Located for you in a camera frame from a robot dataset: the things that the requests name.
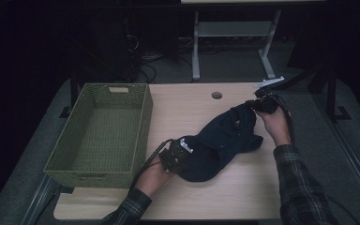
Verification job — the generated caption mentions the black floor cables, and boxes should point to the black floor cables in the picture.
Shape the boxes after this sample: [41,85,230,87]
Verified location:
[124,33,195,84]

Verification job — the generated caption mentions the dark navy printed garment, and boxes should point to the dark navy printed garment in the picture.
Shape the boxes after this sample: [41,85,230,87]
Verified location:
[176,102,264,183]

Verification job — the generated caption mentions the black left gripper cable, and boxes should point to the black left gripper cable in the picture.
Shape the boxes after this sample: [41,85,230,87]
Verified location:
[130,138,173,189]

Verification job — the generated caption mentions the white metal desk frame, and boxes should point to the white metal desk frame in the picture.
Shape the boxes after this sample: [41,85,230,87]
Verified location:
[191,8,282,82]

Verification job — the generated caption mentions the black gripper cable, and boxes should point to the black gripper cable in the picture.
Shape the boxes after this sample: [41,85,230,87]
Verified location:
[271,94,360,225]
[130,138,173,189]

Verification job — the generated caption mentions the green woven basket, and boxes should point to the green woven basket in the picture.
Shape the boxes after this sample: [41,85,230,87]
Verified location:
[42,82,155,189]

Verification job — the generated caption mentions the black metal stand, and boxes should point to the black metal stand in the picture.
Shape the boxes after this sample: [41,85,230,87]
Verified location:
[277,59,353,124]
[58,69,80,119]

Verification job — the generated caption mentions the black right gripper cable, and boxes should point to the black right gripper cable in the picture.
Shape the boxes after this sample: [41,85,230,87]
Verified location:
[271,94,360,225]

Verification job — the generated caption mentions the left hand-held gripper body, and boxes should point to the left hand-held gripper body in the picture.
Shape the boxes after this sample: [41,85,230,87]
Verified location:
[160,138,194,173]

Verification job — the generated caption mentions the aluminium floor rail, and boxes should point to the aluminium floor rail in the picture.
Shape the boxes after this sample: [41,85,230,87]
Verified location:
[20,173,61,225]
[311,93,360,218]

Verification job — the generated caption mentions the person's right hand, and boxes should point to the person's right hand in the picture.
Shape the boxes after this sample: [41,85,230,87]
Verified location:
[256,105,293,148]

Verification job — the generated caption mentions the person's left hand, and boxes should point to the person's left hand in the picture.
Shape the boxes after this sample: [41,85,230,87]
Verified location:
[136,161,174,198]

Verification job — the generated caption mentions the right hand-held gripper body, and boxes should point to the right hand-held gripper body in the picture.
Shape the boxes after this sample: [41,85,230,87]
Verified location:
[253,76,285,114]

